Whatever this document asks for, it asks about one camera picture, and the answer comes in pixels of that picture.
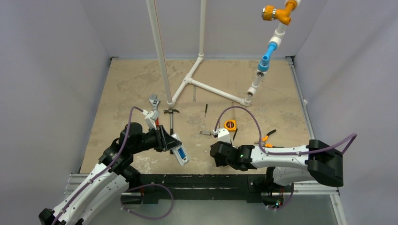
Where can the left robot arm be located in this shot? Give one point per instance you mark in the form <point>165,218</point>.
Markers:
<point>113,175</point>

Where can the orange tape measure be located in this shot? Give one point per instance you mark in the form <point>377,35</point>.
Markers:
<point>230,125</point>

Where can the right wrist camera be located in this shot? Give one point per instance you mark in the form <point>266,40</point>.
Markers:
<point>222,135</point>

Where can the blue pipe fitting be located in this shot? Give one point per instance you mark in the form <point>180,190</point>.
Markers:
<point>264,63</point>

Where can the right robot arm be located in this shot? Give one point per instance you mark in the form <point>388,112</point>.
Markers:
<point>315,161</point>

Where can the white pvc pipe frame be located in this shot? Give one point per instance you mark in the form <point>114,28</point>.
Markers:
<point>277,38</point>

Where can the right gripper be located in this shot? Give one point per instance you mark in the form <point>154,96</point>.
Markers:
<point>216,150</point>

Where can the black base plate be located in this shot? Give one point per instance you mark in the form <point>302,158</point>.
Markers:
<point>251,188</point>

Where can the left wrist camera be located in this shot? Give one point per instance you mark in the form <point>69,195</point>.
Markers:
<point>151,118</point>

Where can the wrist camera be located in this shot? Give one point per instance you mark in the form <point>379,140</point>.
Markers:
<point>151,118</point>
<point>222,135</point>

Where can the white remote control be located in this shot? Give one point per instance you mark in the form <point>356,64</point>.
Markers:
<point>175,152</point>

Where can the red adjustable wrench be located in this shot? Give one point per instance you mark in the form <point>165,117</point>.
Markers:
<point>154,101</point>

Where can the small silver spanner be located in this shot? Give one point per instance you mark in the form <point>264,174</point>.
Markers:
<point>194,94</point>

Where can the blue battery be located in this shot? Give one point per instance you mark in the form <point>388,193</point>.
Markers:
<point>181,153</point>
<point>184,155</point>

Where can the aluminium rail frame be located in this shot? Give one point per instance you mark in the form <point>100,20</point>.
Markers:
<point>278,205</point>

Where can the black handled hammer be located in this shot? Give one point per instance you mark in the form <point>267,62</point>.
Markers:
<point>171,112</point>

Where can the orange pipe valve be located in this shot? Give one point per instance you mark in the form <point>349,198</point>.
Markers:
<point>283,15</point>

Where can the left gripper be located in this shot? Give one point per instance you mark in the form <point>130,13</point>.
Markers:
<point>164,141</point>

